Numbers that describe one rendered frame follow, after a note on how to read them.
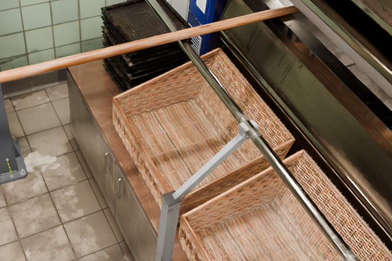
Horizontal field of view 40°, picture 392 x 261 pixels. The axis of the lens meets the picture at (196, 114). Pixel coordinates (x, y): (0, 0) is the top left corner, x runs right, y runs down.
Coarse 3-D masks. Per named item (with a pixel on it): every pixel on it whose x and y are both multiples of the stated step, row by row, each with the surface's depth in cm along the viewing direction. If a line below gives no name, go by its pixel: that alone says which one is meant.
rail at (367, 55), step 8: (304, 0) 148; (312, 0) 147; (312, 8) 146; (320, 8) 144; (320, 16) 144; (328, 16) 142; (328, 24) 142; (336, 24) 140; (336, 32) 140; (344, 32) 138; (344, 40) 138; (352, 40) 136; (360, 48) 134; (368, 56) 132; (376, 64) 130; (384, 64) 130; (384, 72) 129
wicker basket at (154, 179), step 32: (192, 64) 221; (224, 64) 220; (128, 96) 216; (160, 96) 225; (192, 96) 236; (256, 96) 205; (128, 128) 205; (160, 128) 223; (192, 128) 226; (224, 128) 224; (160, 160) 212; (192, 160) 214; (224, 160) 215; (256, 160) 188; (160, 192) 201; (192, 192) 183
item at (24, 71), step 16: (240, 16) 178; (256, 16) 179; (272, 16) 182; (176, 32) 169; (192, 32) 170; (208, 32) 173; (112, 48) 160; (128, 48) 162; (144, 48) 165; (48, 64) 153; (64, 64) 154; (0, 80) 148
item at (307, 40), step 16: (256, 0) 194; (272, 0) 192; (288, 16) 186; (288, 32) 182; (304, 32) 181; (304, 48) 177; (320, 48) 175; (320, 64) 172; (336, 64) 170; (336, 80) 167; (352, 80) 166; (352, 96) 162; (368, 96) 161; (368, 112) 158; (384, 112) 157; (384, 128) 154
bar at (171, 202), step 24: (168, 24) 177; (192, 48) 169; (240, 120) 150; (240, 144) 152; (264, 144) 144; (168, 192) 157; (168, 216) 158; (312, 216) 131; (168, 240) 168; (336, 240) 126
